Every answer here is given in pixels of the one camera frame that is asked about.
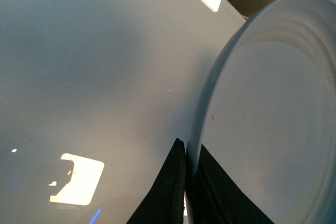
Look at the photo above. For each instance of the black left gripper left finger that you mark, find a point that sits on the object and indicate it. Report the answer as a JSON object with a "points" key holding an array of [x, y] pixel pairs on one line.
{"points": [[164, 203]]}

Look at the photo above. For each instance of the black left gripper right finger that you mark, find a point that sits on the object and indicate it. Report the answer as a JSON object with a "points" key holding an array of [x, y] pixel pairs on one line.
{"points": [[218, 199]]}

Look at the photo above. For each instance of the light blue plate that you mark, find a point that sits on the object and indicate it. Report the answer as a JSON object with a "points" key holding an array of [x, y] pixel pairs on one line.
{"points": [[266, 112]]}

